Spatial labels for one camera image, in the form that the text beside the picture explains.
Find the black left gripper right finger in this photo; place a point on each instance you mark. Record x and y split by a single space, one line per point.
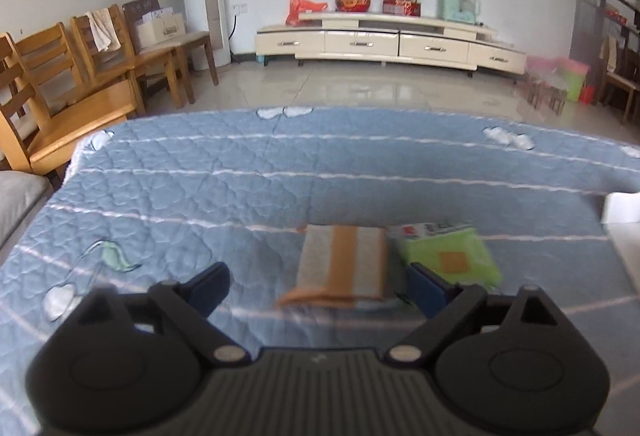
449 309

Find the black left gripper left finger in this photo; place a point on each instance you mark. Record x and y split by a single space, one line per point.
187 306

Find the green snack packet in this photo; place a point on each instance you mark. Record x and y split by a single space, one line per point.
455 252

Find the grey orange striped packet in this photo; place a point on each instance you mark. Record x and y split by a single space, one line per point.
341 266

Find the blue quilted table cover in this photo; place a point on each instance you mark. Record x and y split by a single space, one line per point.
162 198

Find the grey sofa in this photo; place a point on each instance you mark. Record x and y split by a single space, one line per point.
22 195

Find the white paper tray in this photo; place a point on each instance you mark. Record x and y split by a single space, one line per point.
621 222

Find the light wooden chair front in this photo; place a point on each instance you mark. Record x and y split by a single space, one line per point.
35 142

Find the light wooden chair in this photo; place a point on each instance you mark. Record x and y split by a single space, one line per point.
35 142
52 65
140 67

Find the small wooden stool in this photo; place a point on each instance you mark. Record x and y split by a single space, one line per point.
547 85

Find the red small container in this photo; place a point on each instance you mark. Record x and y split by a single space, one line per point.
587 95

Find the pink basin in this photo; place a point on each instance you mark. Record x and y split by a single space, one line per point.
537 65

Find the dark chair with cushion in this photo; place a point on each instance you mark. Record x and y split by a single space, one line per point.
181 46

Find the green bucket pink lid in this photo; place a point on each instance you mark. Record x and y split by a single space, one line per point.
574 75

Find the cream tv cabinet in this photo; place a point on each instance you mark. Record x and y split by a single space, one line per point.
384 38

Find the white gift bag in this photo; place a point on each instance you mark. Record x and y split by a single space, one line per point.
159 25

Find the cloth on chair back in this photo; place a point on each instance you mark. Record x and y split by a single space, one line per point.
102 29

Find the mint green appliance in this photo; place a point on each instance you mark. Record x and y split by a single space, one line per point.
463 11

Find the wooden chair at right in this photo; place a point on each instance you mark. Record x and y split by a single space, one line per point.
620 80

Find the red pavilion gift box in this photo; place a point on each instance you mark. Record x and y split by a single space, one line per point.
407 8

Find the red plastic bag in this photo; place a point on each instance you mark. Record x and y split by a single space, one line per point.
298 7

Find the wall socket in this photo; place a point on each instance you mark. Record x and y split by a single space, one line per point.
239 9

